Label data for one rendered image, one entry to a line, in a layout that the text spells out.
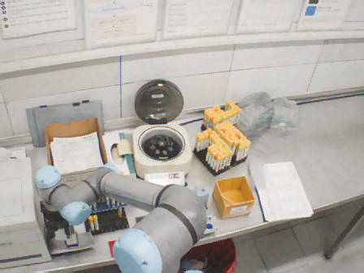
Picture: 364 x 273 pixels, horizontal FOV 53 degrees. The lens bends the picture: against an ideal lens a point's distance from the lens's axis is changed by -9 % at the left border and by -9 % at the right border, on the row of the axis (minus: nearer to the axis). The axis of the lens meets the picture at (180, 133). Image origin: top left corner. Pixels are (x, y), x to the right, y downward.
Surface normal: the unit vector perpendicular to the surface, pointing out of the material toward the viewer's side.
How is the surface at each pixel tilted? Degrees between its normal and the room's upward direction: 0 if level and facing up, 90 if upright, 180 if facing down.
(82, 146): 1
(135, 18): 93
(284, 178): 1
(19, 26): 87
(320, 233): 0
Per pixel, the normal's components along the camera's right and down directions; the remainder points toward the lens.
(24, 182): 0.09, -0.69
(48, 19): 0.30, 0.72
